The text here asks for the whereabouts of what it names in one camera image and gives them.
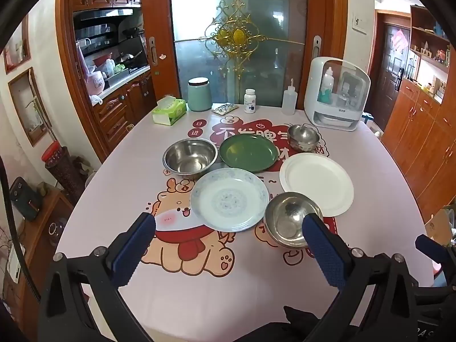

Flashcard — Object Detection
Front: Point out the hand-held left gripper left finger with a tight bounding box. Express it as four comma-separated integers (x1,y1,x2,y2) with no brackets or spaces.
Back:
37,212,157,342

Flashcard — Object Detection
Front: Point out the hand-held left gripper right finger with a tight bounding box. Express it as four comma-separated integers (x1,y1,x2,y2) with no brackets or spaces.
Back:
302,213,421,342

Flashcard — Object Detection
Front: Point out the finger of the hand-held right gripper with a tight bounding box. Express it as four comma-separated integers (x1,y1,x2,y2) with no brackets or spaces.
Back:
433,268,456,288
415,234,456,268

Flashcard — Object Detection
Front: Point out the pink-sided steel bowl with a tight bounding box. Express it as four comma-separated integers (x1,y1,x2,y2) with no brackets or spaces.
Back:
264,192,324,249

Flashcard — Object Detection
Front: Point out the white plate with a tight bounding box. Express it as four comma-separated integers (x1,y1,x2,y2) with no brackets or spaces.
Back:
279,152,355,217

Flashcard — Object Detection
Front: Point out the blue patterned porcelain plate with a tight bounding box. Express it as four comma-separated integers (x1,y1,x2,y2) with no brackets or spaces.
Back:
190,167,270,232

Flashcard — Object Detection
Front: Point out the large flat-rimmed steel bowl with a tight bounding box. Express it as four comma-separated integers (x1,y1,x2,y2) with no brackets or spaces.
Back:
163,137,219,176

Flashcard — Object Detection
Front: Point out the green plate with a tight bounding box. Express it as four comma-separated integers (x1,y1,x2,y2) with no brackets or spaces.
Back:
219,133,279,172

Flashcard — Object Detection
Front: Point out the cardboard box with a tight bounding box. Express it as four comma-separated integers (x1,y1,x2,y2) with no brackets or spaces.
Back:
425,208,456,246

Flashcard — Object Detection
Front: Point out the wooden side table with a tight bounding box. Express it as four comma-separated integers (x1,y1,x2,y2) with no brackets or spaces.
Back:
0,187,75,342

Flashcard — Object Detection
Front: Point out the dark woven basket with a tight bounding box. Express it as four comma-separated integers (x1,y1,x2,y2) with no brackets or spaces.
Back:
45,147,89,207

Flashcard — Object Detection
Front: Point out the wooden sideboard cabinet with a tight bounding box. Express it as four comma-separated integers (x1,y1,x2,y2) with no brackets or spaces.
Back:
381,78,456,214

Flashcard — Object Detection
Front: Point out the small steel bowl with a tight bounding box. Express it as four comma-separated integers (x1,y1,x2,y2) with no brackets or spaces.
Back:
287,124,320,153

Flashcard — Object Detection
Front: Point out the white power strip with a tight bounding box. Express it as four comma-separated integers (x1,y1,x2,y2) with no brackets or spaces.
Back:
6,244,26,283

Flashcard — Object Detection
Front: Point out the small black appliance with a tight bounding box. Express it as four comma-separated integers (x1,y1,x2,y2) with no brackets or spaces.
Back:
9,176,42,221

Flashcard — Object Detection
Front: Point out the red-lidded jar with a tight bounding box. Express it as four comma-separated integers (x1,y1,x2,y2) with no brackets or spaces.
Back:
41,141,68,166

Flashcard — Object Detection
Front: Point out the wooden kitchen base cabinet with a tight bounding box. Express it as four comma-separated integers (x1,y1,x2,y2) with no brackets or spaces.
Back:
91,69,157,161

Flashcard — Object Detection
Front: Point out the green tissue box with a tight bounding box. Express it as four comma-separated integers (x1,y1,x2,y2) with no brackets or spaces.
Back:
152,96,187,126

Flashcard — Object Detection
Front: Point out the clear squeeze bottle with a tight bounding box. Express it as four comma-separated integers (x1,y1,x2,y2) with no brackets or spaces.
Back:
282,78,297,115

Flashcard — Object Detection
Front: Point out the white countertop sterilizer cabinet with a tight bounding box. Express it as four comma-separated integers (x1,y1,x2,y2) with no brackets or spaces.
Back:
304,56,371,132

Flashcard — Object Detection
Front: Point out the white pill bottle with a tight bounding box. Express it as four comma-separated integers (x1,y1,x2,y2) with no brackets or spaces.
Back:
244,89,257,114

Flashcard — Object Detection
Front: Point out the silver blister pack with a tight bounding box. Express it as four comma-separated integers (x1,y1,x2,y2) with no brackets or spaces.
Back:
211,103,239,115

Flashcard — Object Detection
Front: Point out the mint green canister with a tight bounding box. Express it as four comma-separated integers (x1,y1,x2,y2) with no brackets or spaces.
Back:
187,77,213,112

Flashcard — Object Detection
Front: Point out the pink plastic bag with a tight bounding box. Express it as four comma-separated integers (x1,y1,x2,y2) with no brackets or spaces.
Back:
87,70,105,95

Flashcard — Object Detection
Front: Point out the dark wooden entry door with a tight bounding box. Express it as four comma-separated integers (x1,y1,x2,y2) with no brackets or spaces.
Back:
370,11,412,132

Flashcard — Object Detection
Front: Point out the black wok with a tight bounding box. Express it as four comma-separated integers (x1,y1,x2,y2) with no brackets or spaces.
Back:
116,50,144,68

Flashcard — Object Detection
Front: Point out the wooden display shelf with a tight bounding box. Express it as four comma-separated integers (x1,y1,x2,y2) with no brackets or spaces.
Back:
406,5,452,104

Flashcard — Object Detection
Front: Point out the frosted glass sliding door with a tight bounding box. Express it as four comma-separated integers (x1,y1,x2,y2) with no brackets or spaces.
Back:
169,0,308,108

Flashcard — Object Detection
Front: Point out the gold door ornament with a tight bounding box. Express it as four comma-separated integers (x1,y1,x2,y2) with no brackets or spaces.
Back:
204,0,267,65

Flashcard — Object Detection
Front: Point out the black cable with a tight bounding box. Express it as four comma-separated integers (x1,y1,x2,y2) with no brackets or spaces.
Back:
0,157,41,303

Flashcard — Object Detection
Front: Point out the wood-framed wall niche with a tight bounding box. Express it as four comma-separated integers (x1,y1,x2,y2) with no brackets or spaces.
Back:
3,14,32,75
8,67,53,147

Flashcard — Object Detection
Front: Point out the white wall switch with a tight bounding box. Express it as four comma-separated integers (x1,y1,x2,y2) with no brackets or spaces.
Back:
352,12,367,35

